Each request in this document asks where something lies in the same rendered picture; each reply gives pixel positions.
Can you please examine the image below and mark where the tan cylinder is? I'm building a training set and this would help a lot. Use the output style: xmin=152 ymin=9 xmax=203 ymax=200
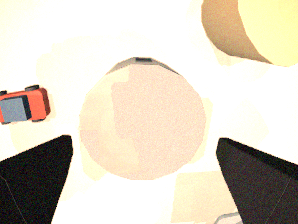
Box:
xmin=201 ymin=0 xmax=298 ymax=67

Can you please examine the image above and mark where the red toy car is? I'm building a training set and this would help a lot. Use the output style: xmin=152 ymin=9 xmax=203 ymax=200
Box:
xmin=0 ymin=84 xmax=52 ymax=125

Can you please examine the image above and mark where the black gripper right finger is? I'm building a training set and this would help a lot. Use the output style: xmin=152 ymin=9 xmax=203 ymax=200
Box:
xmin=216 ymin=137 xmax=298 ymax=224

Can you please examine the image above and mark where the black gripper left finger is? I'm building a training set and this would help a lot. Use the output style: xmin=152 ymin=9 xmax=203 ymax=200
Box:
xmin=0 ymin=135 xmax=73 ymax=224

